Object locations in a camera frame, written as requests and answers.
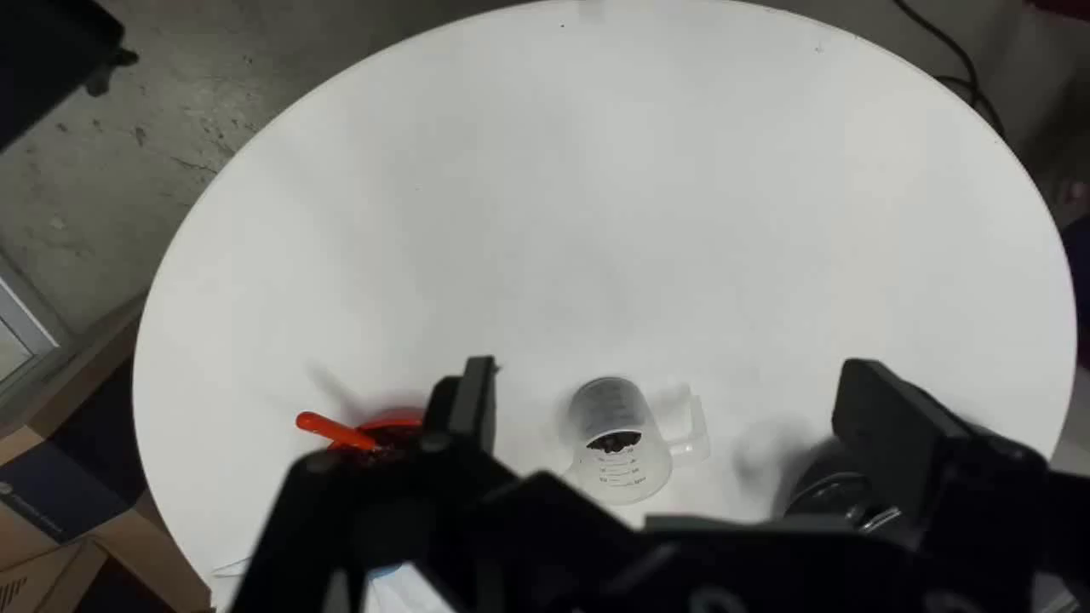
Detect orange-red plastic spoon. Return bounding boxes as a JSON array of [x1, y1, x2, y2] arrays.
[[293, 407, 385, 455]]

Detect dark beans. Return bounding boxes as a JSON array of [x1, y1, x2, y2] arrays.
[[586, 427, 646, 455]]

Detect brown wooden boards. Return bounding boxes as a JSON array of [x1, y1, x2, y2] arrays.
[[0, 296, 222, 613]]

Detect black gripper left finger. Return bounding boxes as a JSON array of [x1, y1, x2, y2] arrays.
[[419, 354, 506, 455]]

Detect grey framed panel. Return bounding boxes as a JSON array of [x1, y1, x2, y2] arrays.
[[0, 270, 74, 401]]

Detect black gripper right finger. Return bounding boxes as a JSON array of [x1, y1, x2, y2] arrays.
[[830, 357, 1050, 539]]

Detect black floor cable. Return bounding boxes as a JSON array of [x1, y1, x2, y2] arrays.
[[894, 0, 1017, 141]]

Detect clear plastic measuring jug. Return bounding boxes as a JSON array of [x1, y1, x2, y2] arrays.
[[566, 370, 717, 511]]

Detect black equipment base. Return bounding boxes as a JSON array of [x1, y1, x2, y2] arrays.
[[0, 0, 142, 153]]

